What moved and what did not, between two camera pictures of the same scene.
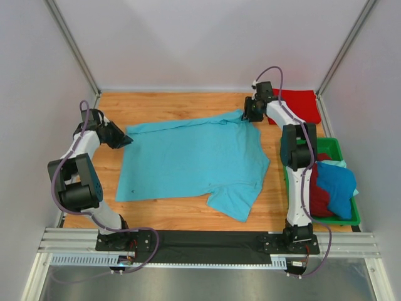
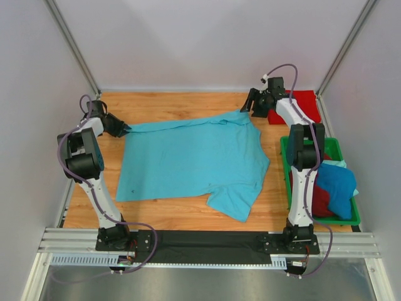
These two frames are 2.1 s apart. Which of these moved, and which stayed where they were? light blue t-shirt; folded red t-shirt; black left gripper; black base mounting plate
Moved: black left gripper
Stayed: light blue t-shirt; black base mounting plate; folded red t-shirt
